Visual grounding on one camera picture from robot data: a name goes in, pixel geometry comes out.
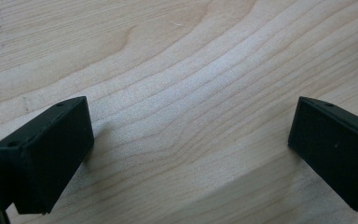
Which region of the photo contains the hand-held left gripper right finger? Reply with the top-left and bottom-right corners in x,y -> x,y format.
287,95 -> 358,213

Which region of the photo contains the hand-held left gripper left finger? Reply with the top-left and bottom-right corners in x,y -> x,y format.
0,95 -> 95,216

